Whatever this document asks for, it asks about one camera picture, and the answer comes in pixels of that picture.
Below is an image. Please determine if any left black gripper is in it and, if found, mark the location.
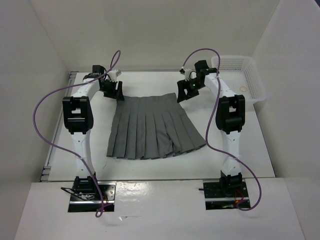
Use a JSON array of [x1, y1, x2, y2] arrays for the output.
[[99, 79, 124, 101]]

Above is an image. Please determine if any grey pleated skirt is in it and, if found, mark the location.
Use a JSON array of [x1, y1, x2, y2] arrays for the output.
[[106, 92, 206, 160]]

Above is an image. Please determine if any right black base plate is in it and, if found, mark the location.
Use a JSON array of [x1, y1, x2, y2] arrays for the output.
[[198, 180, 251, 210]]

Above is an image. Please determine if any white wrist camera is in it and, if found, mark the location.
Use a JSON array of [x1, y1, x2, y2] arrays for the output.
[[107, 69, 122, 83], [179, 66, 196, 81]]

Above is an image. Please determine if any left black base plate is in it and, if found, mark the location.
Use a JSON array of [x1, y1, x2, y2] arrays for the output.
[[68, 182, 116, 213]]

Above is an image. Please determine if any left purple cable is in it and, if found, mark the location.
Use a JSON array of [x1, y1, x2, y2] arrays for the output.
[[32, 49, 122, 218]]

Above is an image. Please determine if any rubber band in basket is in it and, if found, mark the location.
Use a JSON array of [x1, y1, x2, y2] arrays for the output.
[[240, 86, 248, 92]]

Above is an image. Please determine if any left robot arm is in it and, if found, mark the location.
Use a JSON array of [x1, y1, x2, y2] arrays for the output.
[[62, 65, 124, 200]]

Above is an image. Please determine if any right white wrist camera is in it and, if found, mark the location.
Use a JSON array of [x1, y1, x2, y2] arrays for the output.
[[179, 66, 196, 81]]

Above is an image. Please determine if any aluminium table edge rail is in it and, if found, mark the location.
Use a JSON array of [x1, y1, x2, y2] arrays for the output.
[[39, 71, 78, 182]]

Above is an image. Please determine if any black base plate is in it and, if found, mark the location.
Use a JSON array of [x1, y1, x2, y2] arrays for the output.
[[198, 180, 251, 210], [68, 182, 116, 213]]

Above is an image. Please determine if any white plastic basket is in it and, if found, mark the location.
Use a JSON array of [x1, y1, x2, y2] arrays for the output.
[[211, 55, 266, 105]]

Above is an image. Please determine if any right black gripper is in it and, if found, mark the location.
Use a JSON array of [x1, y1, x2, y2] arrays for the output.
[[176, 78, 205, 103]]

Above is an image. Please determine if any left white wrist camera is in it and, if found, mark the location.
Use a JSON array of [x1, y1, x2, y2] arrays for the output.
[[107, 69, 122, 83]]

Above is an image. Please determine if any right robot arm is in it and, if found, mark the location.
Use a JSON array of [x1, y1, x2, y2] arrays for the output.
[[177, 60, 246, 197]]

